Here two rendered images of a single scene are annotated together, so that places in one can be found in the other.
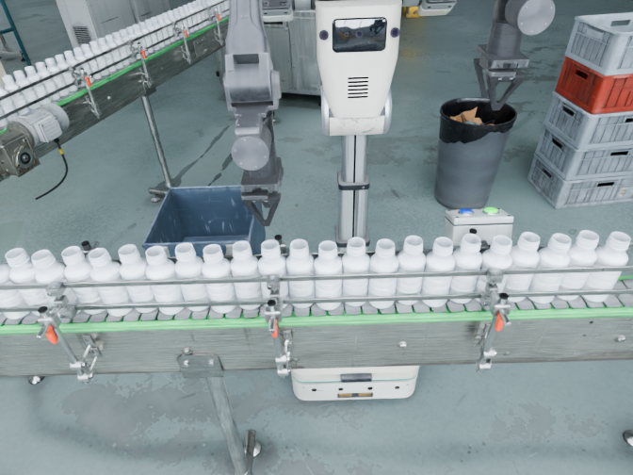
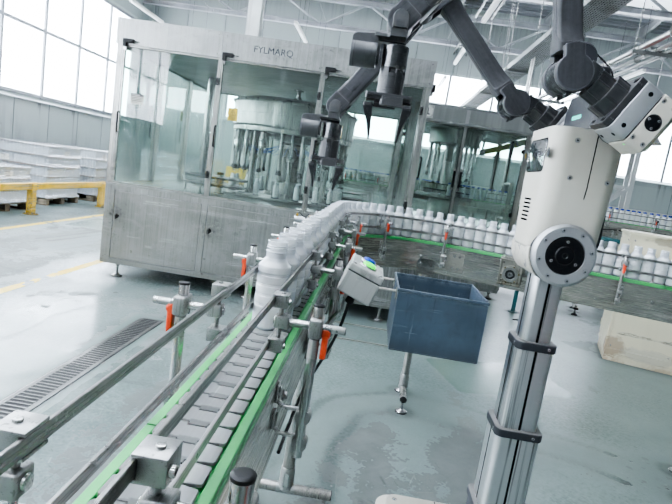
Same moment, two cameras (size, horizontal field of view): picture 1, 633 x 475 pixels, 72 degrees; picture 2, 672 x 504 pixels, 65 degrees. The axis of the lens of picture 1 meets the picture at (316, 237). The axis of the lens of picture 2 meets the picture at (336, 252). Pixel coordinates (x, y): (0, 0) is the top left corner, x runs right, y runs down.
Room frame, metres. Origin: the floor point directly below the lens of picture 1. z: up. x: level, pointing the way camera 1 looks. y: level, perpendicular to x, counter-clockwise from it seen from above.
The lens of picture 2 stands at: (0.82, -1.57, 1.31)
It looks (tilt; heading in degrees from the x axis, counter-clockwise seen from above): 9 degrees down; 92
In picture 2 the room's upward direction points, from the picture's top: 9 degrees clockwise
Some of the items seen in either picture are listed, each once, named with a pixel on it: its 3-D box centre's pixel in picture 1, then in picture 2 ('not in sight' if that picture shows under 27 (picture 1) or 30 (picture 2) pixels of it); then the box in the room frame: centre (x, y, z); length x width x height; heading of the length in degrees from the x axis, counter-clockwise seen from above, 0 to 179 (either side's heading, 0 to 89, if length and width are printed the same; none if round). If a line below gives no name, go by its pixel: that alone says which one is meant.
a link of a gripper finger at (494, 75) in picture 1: (498, 83); (377, 118); (0.82, -0.36, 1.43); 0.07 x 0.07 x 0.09; 89
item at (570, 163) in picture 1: (596, 147); not in sight; (2.61, -1.89, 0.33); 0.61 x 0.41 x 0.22; 95
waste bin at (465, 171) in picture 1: (468, 156); not in sight; (2.57, -1.03, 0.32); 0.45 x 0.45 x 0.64
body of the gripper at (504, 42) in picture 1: (504, 40); (390, 87); (0.84, -0.36, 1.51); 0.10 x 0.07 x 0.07; 179
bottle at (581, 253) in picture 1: (576, 265); (282, 278); (0.69, -0.56, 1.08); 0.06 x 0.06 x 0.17
